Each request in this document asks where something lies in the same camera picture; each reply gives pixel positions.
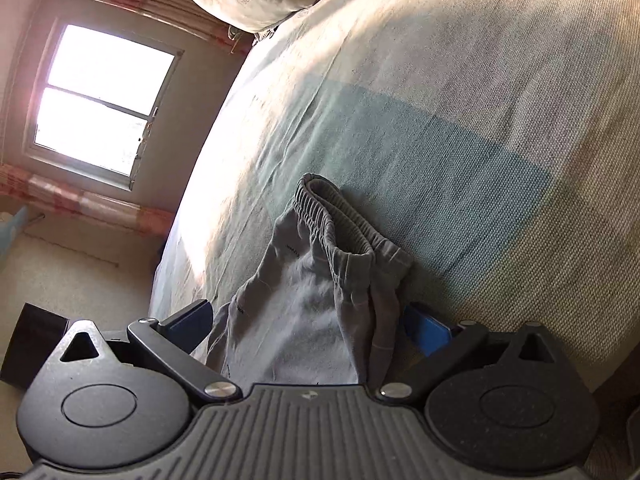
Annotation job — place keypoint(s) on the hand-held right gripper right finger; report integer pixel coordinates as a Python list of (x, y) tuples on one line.
[(425, 332)]

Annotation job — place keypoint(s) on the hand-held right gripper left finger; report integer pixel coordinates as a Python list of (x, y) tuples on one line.
[(190, 322)]

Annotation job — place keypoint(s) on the grey pants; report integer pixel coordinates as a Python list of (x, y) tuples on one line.
[(300, 300)]

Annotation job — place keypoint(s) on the light blue object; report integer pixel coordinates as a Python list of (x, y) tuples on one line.
[(12, 222)]

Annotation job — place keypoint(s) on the bed with patchwork sheet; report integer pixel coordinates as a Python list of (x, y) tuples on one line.
[(450, 110)]

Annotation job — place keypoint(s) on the window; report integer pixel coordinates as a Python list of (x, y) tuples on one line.
[(100, 105)]

